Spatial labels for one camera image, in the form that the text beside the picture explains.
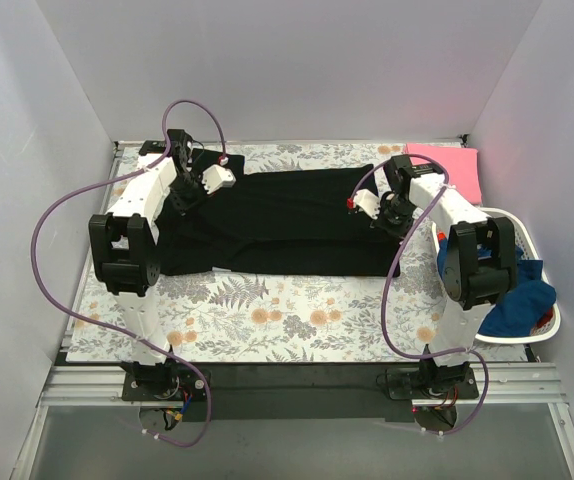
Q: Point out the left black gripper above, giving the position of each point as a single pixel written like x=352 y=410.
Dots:
x=183 y=195

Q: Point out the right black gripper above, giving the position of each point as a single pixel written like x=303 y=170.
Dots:
x=390 y=216

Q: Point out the black t shirt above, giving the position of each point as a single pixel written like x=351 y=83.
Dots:
x=276 y=223

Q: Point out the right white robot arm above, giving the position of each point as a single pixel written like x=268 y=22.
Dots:
x=479 y=269

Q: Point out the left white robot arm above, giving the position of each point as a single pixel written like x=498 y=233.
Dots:
x=125 y=257

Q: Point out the folded pink t shirt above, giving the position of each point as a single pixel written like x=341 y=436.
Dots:
x=460 y=163

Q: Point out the white laundry basket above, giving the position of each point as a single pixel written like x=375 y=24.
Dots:
x=532 y=320

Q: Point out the blue t shirt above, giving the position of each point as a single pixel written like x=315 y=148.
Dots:
x=522 y=300

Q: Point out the red orange t shirt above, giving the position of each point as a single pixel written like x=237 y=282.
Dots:
x=529 y=306

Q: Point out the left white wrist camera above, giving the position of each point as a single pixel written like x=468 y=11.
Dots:
x=216 y=177

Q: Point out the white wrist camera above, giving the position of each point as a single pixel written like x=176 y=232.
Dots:
x=216 y=177
x=365 y=201

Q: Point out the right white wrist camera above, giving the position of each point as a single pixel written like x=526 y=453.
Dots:
x=365 y=201

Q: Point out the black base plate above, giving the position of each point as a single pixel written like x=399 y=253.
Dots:
x=286 y=391

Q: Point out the aluminium frame rail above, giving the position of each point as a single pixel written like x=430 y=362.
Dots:
x=519 y=427

